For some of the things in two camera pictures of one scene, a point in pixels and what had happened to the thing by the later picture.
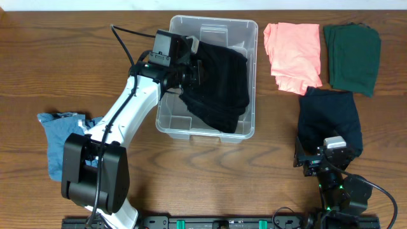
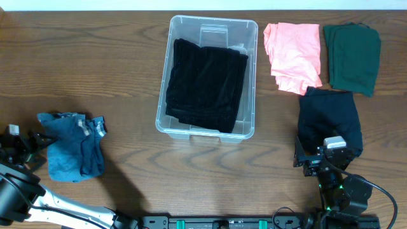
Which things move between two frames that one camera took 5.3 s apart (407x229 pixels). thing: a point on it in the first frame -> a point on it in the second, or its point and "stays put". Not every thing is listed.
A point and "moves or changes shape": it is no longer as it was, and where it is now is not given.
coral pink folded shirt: x=295 y=57 stays put
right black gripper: x=314 y=161 stays put
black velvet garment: x=223 y=92 moves or changes shape
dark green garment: x=353 y=52 stays put
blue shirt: x=60 y=124 stays put
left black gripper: x=192 y=76 -> x=28 y=147
